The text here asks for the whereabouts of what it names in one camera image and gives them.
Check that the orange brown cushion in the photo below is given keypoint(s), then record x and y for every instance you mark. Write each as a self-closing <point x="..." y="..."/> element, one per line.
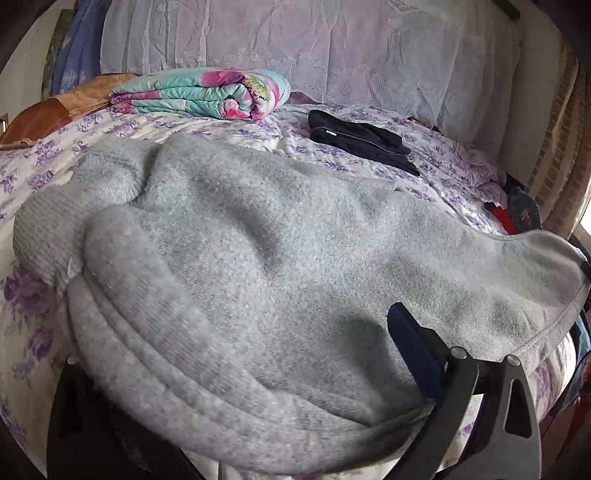
<point x="45" y="117"/>

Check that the purple floral bed sheet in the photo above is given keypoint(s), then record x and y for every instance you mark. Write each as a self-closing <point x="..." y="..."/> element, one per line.
<point x="35" y="344"/>

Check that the lilac lace covered pillows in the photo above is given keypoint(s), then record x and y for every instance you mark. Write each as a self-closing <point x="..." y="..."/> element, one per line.
<point x="448" y="64"/>

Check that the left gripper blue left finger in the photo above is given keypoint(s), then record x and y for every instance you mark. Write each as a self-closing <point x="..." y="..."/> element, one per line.
<point x="91" y="438"/>

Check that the grey fleece pants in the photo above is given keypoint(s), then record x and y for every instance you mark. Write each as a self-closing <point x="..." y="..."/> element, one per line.
<point x="234" y="301"/>

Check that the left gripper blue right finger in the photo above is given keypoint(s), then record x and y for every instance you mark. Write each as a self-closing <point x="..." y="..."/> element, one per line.
<point x="504" y="442"/>

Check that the folded colourful floral quilt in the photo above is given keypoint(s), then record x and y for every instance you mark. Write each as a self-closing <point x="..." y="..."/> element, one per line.
<point x="226" y="94"/>

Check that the blue patterned fabric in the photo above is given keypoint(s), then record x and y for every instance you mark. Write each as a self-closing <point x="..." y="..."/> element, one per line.
<point x="73" y="56"/>

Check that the folded dark navy pants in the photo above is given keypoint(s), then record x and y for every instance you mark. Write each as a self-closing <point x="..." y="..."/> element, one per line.
<point x="362" y="140"/>

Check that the red garment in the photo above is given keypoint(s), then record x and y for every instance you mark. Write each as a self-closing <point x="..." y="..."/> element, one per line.
<point x="502" y="216"/>

